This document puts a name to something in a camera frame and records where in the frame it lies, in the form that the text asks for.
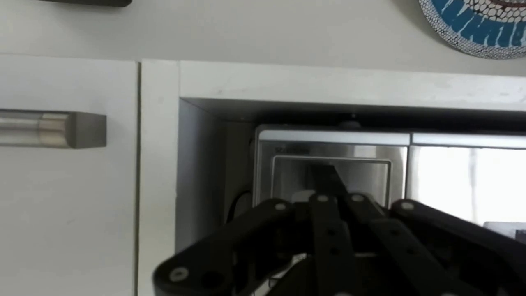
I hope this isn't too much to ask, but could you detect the white microwave niche cabinet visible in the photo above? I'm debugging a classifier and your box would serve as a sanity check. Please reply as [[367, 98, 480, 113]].
[[137, 58, 526, 296]]

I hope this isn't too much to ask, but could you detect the stainless steel microwave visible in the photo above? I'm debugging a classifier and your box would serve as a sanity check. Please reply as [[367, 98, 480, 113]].
[[408, 131, 526, 236], [252, 124, 526, 244]]

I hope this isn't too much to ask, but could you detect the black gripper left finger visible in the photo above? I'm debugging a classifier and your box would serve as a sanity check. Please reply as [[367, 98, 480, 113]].
[[152, 164, 359, 296]]

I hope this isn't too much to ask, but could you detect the black microwave power cable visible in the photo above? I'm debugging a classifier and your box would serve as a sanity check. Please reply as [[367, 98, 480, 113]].
[[226, 187, 255, 226]]

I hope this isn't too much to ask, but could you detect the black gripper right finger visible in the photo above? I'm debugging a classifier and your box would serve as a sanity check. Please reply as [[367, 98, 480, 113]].
[[334, 164, 526, 296]]

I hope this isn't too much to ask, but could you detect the short steel cabinet handle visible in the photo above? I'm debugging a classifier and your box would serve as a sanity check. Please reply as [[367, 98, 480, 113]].
[[0, 108, 109, 152]]

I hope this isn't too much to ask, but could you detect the blue white decorative plate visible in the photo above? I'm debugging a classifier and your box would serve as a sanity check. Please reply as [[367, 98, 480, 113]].
[[418, 0, 526, 62]]

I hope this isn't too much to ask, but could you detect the narrow white cabinet door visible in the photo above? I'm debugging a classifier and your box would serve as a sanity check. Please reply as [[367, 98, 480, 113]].
[[0, 53, 140, 296]]

